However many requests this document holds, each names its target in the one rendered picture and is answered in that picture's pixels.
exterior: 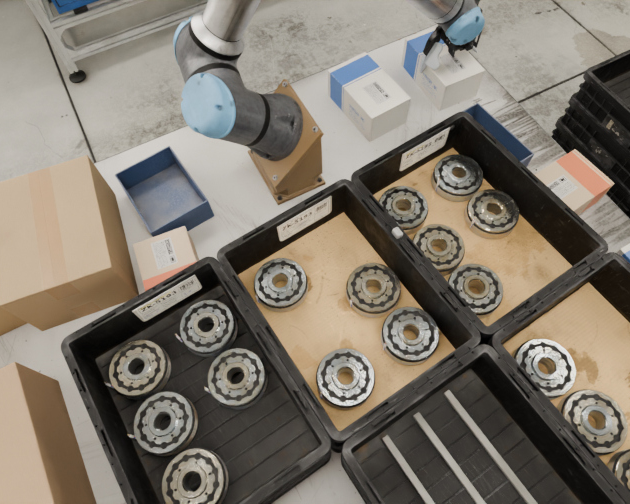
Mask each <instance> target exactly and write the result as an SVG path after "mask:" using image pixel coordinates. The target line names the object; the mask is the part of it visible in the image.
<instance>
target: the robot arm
mask: <svg viewBox="0 0 630 504"><path fill-rule="evenodd" d="M260 1H261V0H209V1H208V3H207V5H206V8H205V10H204V11H200V12H197V13H196V14H195V15H194V16H191V17H189V20H188V21H185V20H184V21H183V22H182V23H181V24H180V25H179V26H178V28H177V30H176V32H175V35H174V39H173V45H174V53H175V58H176V61H177V63H178V65H179V67H180V70H181V73H182V76H183V79H184V82H185V86H184V88H183V91H182V96H181V97H182V98H183V101H182V102H181V109H182V114H183V117H184V119H185V121H186V123H187V124H188V126H189V127H190V128H191V129H192V130H193V131H195V132H197V133H199V134H202V135H204V136H206V137H209V138H213V139H220V140H224V141H228V142H232V143H236V144H240V145H244V146H247V147H248V148H249V149H251V150H252V151H253V152H255V153H256V154H257V155H259V156H260V157H262V158H264V159H267V160H271V161H279V160H282V159H284V158H286V157H287V156H289V155H290V154H291V153H292V152H293V150H294V149H295V148H296V146H297V144H298V142H299V140H300V137H301V134H302V129H303V115H302V111H301V108H300V106H299V104H298V103H297V101H296V100H295V99H293V98H292V97H290V96H287V95H285V94H281V93H273V94H259V93H257V92H254V91H251V90H249V89H247V88H246V87H245V86H244V84H243V81H242V78H241V76H240V73H239V71H238V68H237V61H238V59H239V57H240V56H241V54H242V52H243V50H244V47H245V40H244V37H243V34H244V32H245V30H246V28H247V26H248V24H249V22H250V20H251V18H252V17H253V15H254V13H255V11H256V9H257V7H258V5H259V3H260ZM405 1H406V2H407V3H409V4H410V5H411V6H413V7H414V8H416V9H417V10H418V11H420V12H421V13H422V14H424V15H425V16H427V17H428V18H429V19H431V20H432V21H434V22H435V23H436V24H438V26H437V27H436V29H435V31H434V32H433V33H432V34H431V35H430V37H429V38H428V40H427V42H426V45H425V47H424V50H423V55H422V58H421V63H420V70H419V72H420V73H422V72H423V71H424V69H425V68H426V66H429V67H430V68H432V69H434V70H436V69H438V67H439V66H440V61H439V54H440V53H441V51H442V49H443V45H442V44H441V43H439V42H440V40H441V39H442V40H443V41H444V43H445V44H446V45H447V46H448V48H449V49H448V52H449V53H450V54H451V56H452V57H454V55H455V52H456V51H457V50H460V51H462V50H466V51H468V52H469V50H471V49H472V50H473V51H474V52H476V53H477V49H476V48H477V45H478V42H479V39H480V36H481V33H482V29H483V27H484V24H485V19H484V17H483V15H482V12H483V10H482V9H481V8H480V7H479V6H478V5H479V2H480V0H405ZM478 35H479V36H478ZM477 36H478V39H477V42H476V41H475V39H476V37H477ZM440 38H441V39H440Z"/></svg>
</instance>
